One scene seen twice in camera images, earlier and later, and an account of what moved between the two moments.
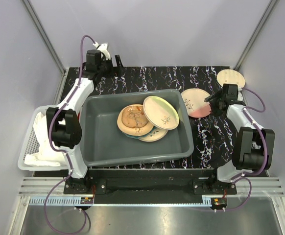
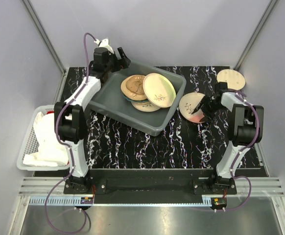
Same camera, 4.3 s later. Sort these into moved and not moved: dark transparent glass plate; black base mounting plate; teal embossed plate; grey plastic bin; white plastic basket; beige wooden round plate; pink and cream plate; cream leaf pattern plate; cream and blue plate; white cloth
Moved: cream and blue plate; dark transparent glass plate; teal embossed plate; grey plastic bin; pink and cream plate; cream leaf pattern plate
Not moved: white plastic basket; beige wooden round plate; black base mounting plate; white cloth
